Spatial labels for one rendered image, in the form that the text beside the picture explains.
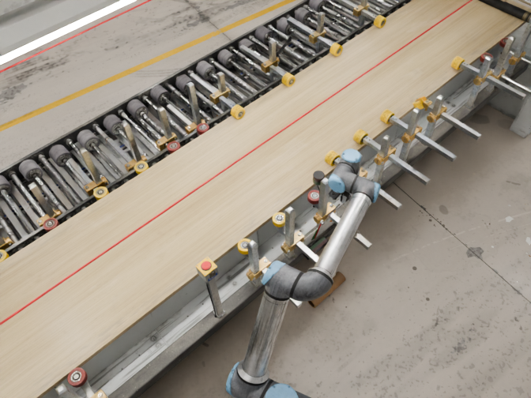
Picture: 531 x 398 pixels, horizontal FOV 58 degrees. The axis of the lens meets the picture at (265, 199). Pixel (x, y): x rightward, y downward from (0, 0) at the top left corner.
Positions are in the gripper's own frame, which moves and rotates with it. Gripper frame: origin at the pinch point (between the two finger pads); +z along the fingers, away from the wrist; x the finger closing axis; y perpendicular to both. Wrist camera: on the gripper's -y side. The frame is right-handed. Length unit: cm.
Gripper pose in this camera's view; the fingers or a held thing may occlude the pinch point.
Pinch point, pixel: (341, 201)
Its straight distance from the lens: 257.3
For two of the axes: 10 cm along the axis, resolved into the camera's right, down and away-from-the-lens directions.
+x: -6.7, -5.8, 4.6
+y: 7.4, -5.6, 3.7
